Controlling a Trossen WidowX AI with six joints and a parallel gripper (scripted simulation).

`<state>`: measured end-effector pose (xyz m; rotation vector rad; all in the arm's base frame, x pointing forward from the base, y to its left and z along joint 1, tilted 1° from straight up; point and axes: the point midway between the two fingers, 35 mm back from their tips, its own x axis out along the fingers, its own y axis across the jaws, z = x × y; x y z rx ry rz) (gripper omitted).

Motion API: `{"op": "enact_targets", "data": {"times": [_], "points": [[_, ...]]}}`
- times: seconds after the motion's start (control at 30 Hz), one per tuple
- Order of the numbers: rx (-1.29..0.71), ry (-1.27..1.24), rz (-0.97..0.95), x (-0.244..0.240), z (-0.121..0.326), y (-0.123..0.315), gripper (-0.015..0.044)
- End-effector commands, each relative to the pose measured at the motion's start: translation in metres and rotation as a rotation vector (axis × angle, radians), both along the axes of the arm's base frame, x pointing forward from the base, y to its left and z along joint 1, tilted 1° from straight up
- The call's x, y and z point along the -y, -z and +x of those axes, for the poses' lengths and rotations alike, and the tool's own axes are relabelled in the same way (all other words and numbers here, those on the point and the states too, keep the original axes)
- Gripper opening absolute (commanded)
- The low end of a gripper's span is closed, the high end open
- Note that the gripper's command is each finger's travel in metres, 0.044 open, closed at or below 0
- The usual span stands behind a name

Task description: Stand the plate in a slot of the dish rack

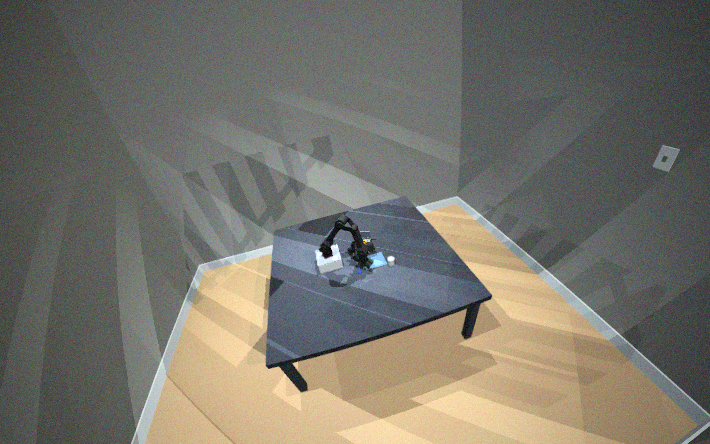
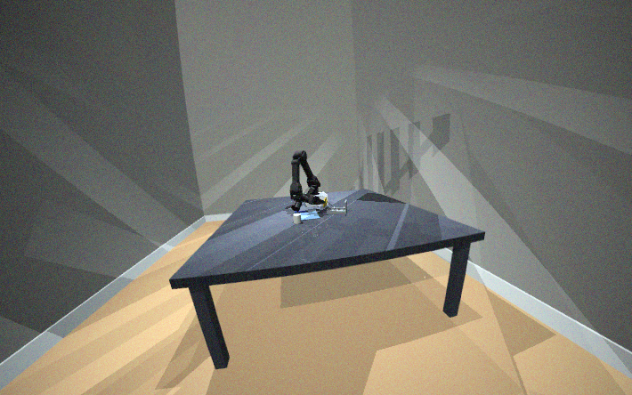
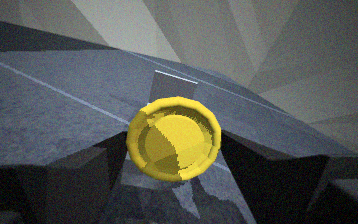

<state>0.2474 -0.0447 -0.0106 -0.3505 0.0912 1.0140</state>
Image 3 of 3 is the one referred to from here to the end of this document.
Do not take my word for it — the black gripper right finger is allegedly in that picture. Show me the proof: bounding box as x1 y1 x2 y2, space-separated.
220 130 358 224

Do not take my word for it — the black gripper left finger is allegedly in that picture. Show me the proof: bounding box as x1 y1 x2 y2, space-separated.
0 131 128 224

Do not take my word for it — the yellow plate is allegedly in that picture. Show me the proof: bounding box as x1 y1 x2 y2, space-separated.
126 97 221 182

